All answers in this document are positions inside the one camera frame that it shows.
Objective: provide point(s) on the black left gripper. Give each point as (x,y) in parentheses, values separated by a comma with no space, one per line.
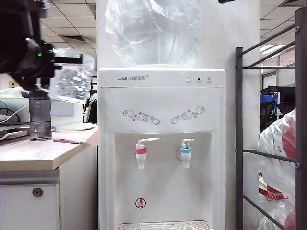
(36,67)

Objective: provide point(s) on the clear plastic mug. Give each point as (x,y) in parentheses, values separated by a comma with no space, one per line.
(72,81)

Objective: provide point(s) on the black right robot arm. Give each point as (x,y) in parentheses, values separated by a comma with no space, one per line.
(227,1)

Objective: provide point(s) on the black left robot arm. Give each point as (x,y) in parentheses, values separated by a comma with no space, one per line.
(14,24)

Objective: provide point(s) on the white desk partition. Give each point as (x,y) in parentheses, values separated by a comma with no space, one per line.
(67,122)

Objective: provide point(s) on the bagged clear water jug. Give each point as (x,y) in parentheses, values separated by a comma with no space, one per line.
(153,31)

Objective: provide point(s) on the white water dispenser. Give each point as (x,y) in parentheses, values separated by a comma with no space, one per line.
(163,100)

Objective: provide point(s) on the bagged water jug red label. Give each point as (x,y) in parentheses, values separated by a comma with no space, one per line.
(273,139)
(275,215)

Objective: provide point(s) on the pink paper card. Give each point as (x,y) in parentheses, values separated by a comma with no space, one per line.
(67,141)

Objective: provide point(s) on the white laptop stand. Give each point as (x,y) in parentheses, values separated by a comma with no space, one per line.
(12,135)

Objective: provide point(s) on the black office chair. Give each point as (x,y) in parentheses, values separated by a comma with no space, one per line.
(266,112)

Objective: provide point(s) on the dark grey metal rack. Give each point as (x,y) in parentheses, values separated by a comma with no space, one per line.
(301,95)

